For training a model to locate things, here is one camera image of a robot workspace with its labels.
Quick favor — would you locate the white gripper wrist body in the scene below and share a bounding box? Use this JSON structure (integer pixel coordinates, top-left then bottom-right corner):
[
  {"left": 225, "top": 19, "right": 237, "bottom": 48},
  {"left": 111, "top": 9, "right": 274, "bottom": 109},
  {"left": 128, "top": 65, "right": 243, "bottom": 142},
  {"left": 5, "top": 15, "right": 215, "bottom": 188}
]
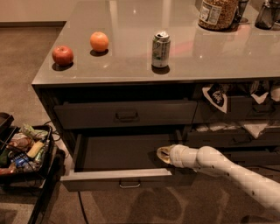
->
[{"left": 170, "top": 144, "right": 199, "bottom": 169}]

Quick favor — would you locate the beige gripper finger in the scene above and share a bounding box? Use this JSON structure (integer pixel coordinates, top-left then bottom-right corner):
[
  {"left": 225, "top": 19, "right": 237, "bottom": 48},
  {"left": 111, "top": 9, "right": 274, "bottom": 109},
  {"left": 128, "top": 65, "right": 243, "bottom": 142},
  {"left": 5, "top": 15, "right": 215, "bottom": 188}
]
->
[
  {"left": 157, "top": 144, "right": 174, "bottom": 155},
  {"left": 157, "top": 154, "right": 171, "bottom": 164}
]

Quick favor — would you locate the grey drawer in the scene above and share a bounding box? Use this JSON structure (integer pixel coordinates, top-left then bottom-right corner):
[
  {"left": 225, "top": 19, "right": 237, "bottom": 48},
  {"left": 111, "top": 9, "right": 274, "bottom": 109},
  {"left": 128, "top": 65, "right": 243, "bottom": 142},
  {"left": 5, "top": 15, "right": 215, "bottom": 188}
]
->
[
  {"left": 185, "top": 129, "right": 280, "bottom": 148},
  {"left": 192, "top": 96, "right": 280, "bottom": 123},
  {"left": 54, "top": 99, "right": 197, "bottom": 130},
  {"left": 224, "top": 150, "right": 280, "bottom": 166},
  {"left": 61, "top": 131, "right": 196, "bottom": 192}
]

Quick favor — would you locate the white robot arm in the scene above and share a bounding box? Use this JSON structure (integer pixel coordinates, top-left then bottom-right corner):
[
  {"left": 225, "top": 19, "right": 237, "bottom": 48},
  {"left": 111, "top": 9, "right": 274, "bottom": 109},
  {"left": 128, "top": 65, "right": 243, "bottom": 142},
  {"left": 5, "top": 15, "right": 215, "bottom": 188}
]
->
[{"left": 157, "top": 144, "right": 280, "bottom": 214}]

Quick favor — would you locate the white packet in drawer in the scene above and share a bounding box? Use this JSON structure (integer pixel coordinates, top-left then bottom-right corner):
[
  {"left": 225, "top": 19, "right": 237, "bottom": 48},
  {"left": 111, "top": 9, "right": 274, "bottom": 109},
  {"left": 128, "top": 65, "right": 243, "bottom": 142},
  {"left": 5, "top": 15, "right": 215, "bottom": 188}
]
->
[{"left": 240, "top": 121, "right": 268, "bottom": 138}]

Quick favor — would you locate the dark grey drawer cabinet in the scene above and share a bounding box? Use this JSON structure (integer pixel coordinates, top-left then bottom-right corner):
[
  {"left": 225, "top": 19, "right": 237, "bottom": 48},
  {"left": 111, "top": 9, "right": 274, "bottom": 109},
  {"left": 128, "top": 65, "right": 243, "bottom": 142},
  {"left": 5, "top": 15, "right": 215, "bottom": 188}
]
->
[{"left": 31, "top": 0, "right": 280, "bottom": 176}]

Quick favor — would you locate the black white snack bag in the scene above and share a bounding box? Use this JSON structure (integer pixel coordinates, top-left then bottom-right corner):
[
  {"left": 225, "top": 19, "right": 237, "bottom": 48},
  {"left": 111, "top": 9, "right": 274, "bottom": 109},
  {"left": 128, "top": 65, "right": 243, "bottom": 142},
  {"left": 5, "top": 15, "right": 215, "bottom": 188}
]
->
[{"left": 202, "top": 84, "right": 228, "bottom": 113}]

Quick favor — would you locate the green white soda can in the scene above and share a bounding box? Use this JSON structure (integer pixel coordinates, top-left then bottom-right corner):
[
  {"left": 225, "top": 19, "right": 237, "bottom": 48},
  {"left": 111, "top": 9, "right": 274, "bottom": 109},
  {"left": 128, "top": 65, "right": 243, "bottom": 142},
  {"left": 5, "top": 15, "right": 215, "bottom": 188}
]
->
[{"left": 151, "top": 31, "right": 171, "bottom": 68}]

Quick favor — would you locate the green snack bag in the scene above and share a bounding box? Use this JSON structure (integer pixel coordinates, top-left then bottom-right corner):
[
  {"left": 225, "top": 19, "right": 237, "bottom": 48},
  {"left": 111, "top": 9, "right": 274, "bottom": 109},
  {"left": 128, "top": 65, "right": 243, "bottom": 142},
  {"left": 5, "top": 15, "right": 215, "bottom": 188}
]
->
[{"left": 20, "top": 124, "right": 48, "bottom": 139}]

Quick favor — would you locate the orange fruit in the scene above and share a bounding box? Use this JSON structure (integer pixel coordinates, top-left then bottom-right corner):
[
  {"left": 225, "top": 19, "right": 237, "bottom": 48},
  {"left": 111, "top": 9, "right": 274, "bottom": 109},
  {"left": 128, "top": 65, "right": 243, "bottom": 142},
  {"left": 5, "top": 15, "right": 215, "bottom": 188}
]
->
[{"left": 90, "top": 31, "right": 109, "bottom": 53}]

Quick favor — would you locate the yellow snack bar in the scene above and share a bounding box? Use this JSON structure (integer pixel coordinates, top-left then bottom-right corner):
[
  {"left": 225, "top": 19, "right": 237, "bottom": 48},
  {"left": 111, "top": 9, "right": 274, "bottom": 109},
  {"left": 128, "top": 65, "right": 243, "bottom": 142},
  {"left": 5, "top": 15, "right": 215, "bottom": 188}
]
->
[{"left": 27, "top": 141, "right": 44, "bottom": 158}]

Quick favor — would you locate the black bin of snacks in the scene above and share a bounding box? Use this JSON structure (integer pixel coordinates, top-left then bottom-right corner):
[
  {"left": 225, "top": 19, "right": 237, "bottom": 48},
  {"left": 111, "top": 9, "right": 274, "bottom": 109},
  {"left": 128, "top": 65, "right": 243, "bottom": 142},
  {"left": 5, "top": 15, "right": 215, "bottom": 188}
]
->
[{"left": 0, "top": 125, "right": 53, "bottom": 185}]

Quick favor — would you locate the red apple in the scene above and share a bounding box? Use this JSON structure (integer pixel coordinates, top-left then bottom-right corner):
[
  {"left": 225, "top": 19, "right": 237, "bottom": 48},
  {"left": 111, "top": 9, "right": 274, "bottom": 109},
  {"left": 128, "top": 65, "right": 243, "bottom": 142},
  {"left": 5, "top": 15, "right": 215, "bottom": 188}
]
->
[{"left": 52, "top": 45, "right": 74, "bottom": 67}]

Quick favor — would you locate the blue snack packet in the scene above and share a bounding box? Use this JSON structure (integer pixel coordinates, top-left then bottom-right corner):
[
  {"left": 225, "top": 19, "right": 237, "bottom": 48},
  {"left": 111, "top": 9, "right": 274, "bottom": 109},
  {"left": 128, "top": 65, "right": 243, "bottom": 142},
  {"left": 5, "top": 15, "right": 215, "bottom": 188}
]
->
[{"left": 12, "top": 154, "right": 29, "bottom": 168}]

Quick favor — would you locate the large snack jar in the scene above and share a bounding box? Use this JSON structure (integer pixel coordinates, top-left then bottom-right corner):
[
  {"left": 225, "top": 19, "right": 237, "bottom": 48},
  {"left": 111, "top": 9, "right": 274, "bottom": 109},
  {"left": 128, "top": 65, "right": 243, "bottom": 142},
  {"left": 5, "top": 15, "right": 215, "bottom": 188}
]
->
[{"left": 198, "top": 0, "right": 238, "bottom": 31}]

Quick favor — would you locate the dark glass container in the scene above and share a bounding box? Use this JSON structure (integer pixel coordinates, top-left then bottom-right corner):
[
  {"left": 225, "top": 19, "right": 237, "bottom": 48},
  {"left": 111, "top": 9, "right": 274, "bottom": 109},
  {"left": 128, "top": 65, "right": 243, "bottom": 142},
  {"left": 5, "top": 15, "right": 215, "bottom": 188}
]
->
[{"left": 255, "top": 0, "right": 280, "bottom": 30}]

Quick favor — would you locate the black floor cable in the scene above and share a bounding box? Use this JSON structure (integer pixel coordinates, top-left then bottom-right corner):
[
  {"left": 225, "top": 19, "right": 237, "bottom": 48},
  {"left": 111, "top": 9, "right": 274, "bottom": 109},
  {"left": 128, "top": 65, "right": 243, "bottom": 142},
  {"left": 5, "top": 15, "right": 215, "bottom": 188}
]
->
[{"left": 76, "top": 191, "right": 89, "bottom": 224}]

